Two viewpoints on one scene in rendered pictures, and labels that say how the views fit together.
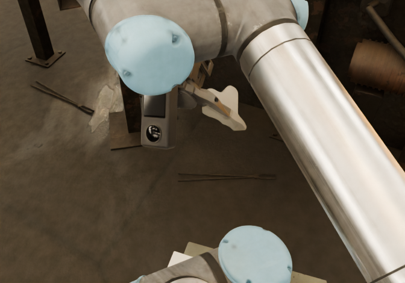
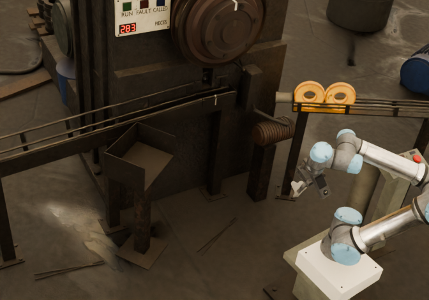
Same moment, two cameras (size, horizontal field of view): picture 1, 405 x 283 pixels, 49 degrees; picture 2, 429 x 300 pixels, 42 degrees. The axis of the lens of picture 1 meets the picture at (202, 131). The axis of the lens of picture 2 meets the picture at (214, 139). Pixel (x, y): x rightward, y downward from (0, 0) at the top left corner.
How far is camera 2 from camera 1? 204 cm
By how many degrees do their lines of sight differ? 43
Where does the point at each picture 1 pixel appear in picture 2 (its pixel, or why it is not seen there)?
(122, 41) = (356, 163)
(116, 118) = (124, 253)
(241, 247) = (345, 214)
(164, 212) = (217, 273)
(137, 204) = (200, 281)
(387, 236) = (412, 168)
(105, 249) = not seen: outside the picture
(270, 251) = (350, 210)
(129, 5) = (348, 155)
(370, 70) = (271, 136)
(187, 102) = not seen: hidden behind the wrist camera
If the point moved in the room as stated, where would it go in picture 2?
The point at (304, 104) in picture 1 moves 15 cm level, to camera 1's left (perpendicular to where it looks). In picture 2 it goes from (382, 155) to (366, 174)
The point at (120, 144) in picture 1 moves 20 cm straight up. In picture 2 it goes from (149, 263) to (150, 236)
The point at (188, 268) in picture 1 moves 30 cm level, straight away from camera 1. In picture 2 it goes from (343, 230) to (279, 198)
